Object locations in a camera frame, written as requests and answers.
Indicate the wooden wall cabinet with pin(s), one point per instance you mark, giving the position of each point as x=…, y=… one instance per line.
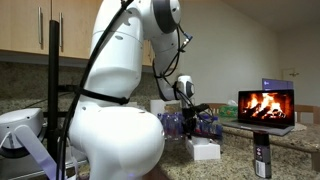
x=26, y=26

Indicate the white square box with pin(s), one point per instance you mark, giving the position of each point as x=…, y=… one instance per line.
x=203, y=151

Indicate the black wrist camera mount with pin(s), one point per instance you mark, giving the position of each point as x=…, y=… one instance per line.
x=200, y=108

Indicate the black stand pole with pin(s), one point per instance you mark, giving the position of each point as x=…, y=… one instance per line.
x=53, y=83

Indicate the pack of water bottles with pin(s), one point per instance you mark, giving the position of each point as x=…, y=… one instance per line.
x=166, y=133

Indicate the black bottle with label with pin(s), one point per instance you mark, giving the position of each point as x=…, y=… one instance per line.
x=262, y=156

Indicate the green tissue box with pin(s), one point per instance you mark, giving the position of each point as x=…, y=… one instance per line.
x=228, y=111

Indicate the purple lit monitor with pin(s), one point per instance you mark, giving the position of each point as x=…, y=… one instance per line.
x=276, y=84

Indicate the open laptop showing fire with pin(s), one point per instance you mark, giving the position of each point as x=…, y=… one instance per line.
x=266, y=106

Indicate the white paper towel roll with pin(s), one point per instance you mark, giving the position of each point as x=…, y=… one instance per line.
x=156, y=106

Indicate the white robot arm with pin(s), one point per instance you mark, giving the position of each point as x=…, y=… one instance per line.
x=116, y=133

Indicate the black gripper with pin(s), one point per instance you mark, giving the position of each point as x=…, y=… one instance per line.
x=188, y=116

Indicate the wooden chair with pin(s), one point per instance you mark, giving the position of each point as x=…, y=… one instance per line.
x=308, y=111
x=216, y=106

